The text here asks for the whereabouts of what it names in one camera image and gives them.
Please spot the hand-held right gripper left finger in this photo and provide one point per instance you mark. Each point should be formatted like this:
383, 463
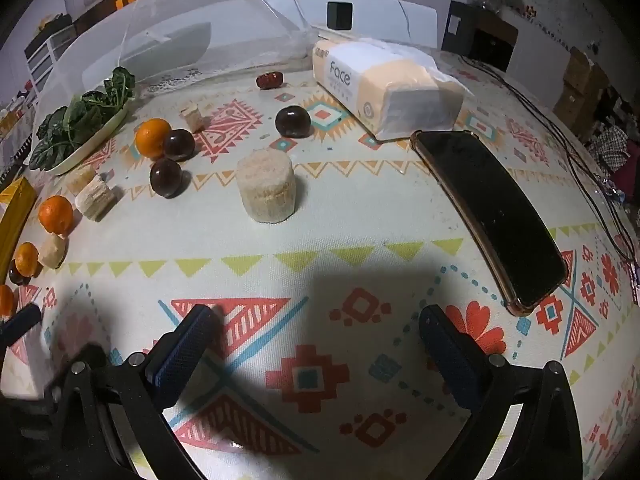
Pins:
180, 355

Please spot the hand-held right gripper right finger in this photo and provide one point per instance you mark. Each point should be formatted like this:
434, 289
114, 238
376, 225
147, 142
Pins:
450, 360

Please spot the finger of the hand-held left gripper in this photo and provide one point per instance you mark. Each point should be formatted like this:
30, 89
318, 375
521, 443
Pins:
21, 322

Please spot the large orange tangerine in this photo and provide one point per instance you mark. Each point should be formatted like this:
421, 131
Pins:
152, 137

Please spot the small dark purple plum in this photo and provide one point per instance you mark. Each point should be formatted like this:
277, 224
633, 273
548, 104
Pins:
16, 275

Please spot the pale sugarcane chunk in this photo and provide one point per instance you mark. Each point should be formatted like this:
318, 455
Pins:
53, 251

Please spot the yellow cardboard box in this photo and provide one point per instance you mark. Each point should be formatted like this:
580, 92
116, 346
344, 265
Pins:
14, 215

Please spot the patterned tablecloth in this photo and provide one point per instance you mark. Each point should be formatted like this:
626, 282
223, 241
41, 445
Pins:
350, 260

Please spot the ribbed sugarcane chunk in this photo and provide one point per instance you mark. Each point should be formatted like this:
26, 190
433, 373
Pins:
96, 199

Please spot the black smartphone in gold case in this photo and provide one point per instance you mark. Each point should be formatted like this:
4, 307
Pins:
492, 215

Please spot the beige cylindrical food block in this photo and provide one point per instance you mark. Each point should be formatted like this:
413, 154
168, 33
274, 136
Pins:
266, 187

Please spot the pale green plate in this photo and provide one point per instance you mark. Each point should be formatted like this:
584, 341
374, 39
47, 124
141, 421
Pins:
95, 142

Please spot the dark green spinach leaves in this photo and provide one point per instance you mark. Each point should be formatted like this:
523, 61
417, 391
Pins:
75, 120

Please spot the small tan sugarcane chunk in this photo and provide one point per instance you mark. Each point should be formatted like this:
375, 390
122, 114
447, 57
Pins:
192, 116

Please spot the plastic drawer unit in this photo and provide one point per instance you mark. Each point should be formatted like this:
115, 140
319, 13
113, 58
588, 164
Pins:
47, 57

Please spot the plaid cloth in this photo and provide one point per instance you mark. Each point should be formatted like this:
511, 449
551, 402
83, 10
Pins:
612, 147

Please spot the orange and white tissue pack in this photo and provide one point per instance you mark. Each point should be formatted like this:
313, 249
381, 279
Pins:
380, 85

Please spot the red date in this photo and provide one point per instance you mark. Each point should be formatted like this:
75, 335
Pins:
270, 81

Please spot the brown cardboard boxes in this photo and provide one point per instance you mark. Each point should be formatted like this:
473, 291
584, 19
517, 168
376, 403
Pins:
580, 85

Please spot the white bowl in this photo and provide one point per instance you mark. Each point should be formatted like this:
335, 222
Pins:
170, 50

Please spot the black box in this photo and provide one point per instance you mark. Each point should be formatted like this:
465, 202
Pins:
475, 35

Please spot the translucent mesh food cover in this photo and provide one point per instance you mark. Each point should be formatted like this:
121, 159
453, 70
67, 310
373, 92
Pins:
165, 15

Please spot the white appliance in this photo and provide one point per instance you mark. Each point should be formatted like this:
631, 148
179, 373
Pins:
380, 17

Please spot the small black cube device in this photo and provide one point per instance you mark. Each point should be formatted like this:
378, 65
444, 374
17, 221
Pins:
339, 15

